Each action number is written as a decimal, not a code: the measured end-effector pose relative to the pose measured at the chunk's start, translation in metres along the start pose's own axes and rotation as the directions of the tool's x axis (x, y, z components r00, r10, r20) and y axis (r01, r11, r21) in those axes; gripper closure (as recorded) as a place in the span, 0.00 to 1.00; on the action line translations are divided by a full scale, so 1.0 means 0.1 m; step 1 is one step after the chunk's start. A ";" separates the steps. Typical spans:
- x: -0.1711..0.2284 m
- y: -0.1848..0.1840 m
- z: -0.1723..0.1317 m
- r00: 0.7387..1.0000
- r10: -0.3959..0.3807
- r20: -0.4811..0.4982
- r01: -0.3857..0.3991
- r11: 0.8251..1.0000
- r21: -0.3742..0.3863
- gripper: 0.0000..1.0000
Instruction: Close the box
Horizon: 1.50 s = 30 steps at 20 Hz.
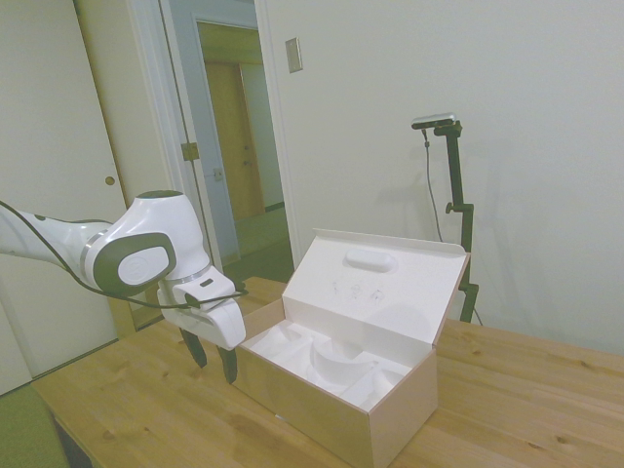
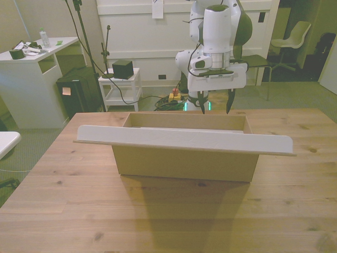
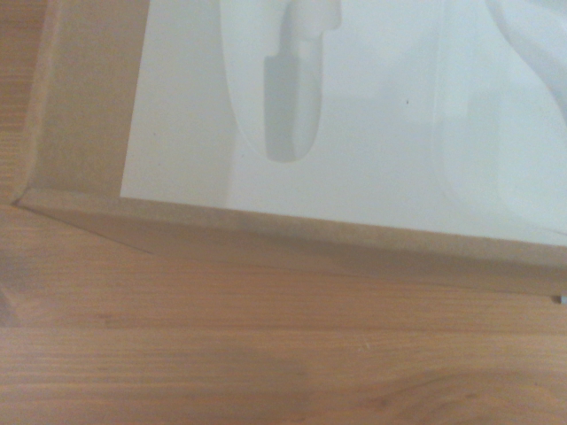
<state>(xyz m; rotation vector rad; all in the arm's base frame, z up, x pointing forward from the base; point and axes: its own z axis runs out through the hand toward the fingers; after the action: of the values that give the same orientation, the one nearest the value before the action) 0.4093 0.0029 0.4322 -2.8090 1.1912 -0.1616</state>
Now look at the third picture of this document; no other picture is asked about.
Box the white moulded foam insert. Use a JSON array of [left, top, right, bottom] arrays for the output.
[[120, 0, 567, 247]]

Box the brown cardboard box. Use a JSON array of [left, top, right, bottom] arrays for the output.
[[12, 0, 567, 298]]

